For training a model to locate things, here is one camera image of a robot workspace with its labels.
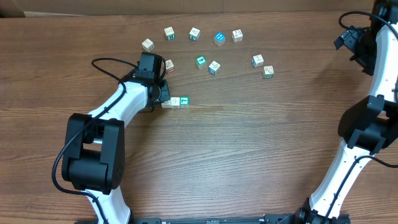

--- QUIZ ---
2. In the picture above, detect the blue X top block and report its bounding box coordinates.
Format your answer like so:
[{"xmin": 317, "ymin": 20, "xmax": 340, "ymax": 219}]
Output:
[{"xmin": 161, "ymin": 100, "xmax": 171, "ymax": 108}]

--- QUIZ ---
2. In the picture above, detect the wooden block with red print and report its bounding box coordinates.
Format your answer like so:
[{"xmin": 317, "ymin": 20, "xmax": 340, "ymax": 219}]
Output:
[{"xmin": 170, "ymin": 97, "xmax": 180, "ymax": 109}]

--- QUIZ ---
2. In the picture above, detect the green 7 top block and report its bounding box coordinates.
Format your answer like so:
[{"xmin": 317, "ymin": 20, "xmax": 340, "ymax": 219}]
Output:
[{"xmin": 180, "ymin": 96, "xmax": 190, "ymax": 108}]

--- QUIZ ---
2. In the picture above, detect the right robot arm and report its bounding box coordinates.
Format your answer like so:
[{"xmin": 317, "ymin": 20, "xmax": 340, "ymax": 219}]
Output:
[{"xmin": 264, "ymin": 0, "xmax": 397, "ymax": 223}]

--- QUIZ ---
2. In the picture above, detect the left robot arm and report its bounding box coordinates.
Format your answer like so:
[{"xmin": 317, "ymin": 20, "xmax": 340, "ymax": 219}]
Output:
[{"xmin": 52, "ymin": 52, "xmax": 170, "ymax": 223}]

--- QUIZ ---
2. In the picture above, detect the block with red Y side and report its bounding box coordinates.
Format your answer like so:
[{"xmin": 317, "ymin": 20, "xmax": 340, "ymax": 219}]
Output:
[{"xmin": 165, "ymin": 60, "xmax": 175, "ymax": 73}]

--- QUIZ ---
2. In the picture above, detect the plain wooden block upper left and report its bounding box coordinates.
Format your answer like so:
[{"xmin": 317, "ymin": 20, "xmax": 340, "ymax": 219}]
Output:
[{"xmin": 142, "ymin": 39, "xmax": 154, "ymax": 52}]

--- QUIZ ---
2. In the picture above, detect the green 4 top block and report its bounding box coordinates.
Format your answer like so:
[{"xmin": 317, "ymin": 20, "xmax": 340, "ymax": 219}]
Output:
[{"xmin": 195, "ymin": 56, "xmax": 207, "ymax": 70}]

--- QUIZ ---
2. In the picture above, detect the block with green R side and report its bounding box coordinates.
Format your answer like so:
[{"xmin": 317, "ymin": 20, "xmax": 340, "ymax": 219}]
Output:
[{"xmin": 164, "ymin": 27, "xmax": 175, "ymax": 40}]

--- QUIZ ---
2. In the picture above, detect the block with green J side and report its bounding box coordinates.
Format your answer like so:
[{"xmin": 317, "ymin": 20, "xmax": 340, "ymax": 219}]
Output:
[{"xmin": 189, "ymin": 27, "xmax": 200, "ymax": 41}]

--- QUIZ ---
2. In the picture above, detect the blue H top block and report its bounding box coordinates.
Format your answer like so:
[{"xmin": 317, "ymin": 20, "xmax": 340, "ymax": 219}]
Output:
[{"xmin": 214, "ymin": 32, "xmax": 226, "ymax": 47}]

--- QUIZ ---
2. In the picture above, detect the wooden block with animal drawing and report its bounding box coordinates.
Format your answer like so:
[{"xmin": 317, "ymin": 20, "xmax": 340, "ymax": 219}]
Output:
[{"xmin": 232, "ymin": 29, "xmax": 243, "ymax": 42}]

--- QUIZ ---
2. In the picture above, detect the block with green bottom side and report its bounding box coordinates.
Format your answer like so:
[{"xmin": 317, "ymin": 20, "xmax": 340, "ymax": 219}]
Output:
[{"xmin": 263, "ymin": 65, "xmax": 274, "ymax": 78}]

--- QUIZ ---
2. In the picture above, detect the block with blue left side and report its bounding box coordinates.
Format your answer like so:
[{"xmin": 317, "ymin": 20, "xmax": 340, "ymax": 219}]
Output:
[{"xmin": 251, "ymin": 54, "xmax": 264, "ymax": 68}]

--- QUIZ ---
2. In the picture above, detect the left black cable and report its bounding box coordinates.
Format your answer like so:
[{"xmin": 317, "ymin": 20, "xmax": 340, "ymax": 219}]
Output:
[{"xmin": 51, "ymin": 57, "xmax": 167, "ymax": 224}]

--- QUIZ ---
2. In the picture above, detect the black cable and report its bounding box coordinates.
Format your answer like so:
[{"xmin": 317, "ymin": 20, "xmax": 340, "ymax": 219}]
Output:
[
  {"xmin": 323, "ymin": 11, "xmax": 398, "ymax": 220},
  {"xmin": 51, "ymin": 57, "xmax": 167, "ymax": 224}
]

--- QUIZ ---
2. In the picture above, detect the right black cable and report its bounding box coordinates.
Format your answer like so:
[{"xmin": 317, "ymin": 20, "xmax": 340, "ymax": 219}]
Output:
[{"xmin": 323, "ymin": 11, "xmax": 398, "ymax": 220}]

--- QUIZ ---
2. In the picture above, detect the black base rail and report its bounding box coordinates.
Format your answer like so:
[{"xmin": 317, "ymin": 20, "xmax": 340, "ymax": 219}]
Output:
[{"xmin": 74, "ymin": 213, "xmax": 351, "ymax": 224}]

